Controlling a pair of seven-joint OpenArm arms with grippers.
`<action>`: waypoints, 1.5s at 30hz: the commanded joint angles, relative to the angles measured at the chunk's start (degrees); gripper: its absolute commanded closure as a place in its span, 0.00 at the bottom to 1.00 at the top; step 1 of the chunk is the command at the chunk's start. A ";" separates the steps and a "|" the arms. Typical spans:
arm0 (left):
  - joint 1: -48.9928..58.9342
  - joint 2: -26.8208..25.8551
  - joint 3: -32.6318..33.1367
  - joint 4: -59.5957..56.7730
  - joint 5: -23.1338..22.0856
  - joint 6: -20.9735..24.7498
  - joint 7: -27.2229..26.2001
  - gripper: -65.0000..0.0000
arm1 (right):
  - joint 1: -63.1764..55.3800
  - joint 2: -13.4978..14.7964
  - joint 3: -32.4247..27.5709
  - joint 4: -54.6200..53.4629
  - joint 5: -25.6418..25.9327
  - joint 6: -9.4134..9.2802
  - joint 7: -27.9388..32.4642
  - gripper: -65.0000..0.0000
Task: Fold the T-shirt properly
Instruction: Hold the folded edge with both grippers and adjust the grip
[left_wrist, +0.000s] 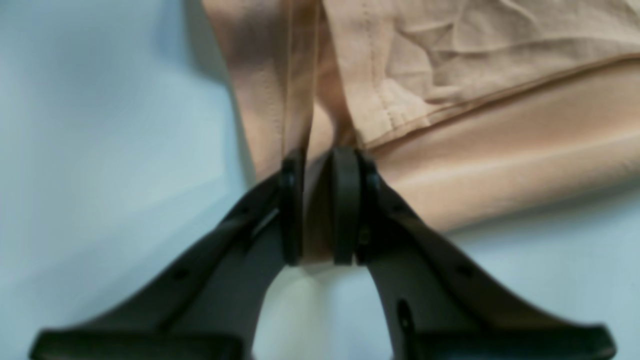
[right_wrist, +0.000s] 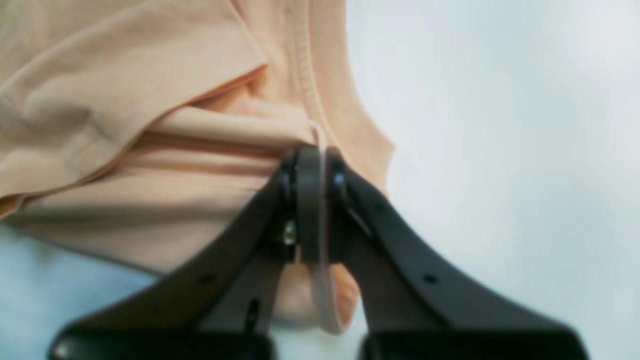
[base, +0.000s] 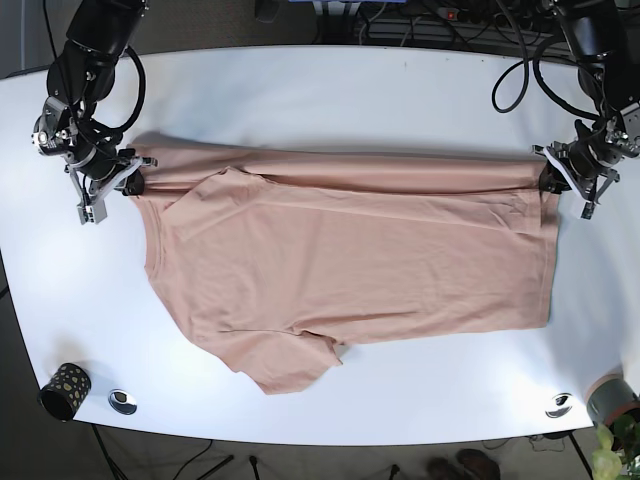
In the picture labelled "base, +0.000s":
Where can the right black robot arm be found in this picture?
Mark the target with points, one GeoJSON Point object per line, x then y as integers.
{"type": "Point", "coordinates": [80, 76]}

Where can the black gold-dotted cup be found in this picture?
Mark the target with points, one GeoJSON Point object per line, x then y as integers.
{"type": "Point", "coordinates": [65, 392]}

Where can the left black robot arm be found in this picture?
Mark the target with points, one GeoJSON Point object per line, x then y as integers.
{"type": "Point", "coordinates": [595, 34]}

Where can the grey plant pot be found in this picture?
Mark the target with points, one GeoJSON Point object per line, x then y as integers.
{"type": "Point", "coordinates": [610, 398]}

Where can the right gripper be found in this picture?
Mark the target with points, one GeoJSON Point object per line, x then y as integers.
{"type": "Point", "coordinates": [123, 176]}

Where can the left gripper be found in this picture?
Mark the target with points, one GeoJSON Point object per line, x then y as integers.
{"type": "Point", "coordinates": [585, 168]}

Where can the salmon pink T-shirt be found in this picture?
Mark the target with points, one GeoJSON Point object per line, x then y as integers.
{"type": "Point", "coordinates": [271, 260]}

